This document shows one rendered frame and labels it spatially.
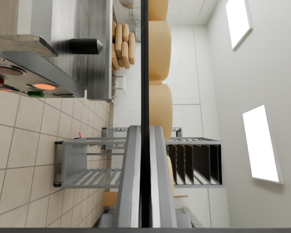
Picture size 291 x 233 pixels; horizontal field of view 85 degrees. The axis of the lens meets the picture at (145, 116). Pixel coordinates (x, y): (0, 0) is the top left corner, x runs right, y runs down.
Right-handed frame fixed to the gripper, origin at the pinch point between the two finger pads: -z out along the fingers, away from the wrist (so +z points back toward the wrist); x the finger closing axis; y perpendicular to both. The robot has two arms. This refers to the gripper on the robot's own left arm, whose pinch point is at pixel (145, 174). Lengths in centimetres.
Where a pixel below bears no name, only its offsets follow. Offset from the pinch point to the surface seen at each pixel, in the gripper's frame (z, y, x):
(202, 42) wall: -526, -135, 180
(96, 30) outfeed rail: -44.7, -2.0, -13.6
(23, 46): -11.8, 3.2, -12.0
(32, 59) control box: -17.6, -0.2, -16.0
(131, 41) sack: -428, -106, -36
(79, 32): -37.5, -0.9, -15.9
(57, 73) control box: -22.5, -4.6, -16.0
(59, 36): -27.2, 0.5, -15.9
